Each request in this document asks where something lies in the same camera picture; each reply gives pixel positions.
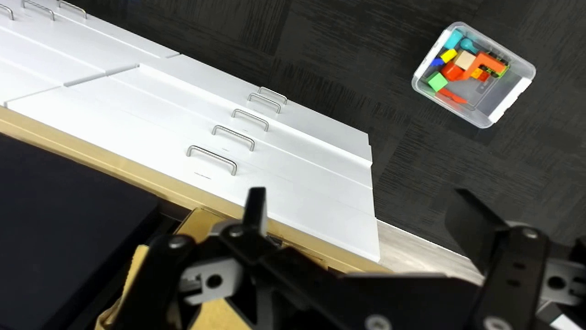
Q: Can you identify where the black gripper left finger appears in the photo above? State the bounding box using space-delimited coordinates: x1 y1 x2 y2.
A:
115 186 344 330

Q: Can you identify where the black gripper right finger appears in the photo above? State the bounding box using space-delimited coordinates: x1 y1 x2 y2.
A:
446 186 586 330

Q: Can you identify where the black storage box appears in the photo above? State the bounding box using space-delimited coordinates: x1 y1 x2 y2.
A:
0 133 162 330

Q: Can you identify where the white cabinet drawer front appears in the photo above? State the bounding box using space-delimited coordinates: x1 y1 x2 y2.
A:
0 60 62 106
159 52 371 142
60 73 375 203
34 0 181 60
98 62 373 170
0 0 161 63
137 58 371 151
0 3 140 76
0 34 102 87

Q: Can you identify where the clear plastic bin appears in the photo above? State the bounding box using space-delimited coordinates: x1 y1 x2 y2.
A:
410 19 538 129

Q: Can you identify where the green toy block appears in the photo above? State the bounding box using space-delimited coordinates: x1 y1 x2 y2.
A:
424 71 450 95

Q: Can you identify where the red toy block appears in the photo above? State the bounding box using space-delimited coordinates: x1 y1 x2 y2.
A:
441 62 468 82

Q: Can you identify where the orange toy block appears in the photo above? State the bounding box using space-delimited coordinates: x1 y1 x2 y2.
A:
474 51 510 78

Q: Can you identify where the beige toy block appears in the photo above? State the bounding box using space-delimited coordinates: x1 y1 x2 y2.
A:
454 49 477 71

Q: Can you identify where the cyan toy block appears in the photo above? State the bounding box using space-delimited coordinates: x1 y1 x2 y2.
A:
444 29 481 52

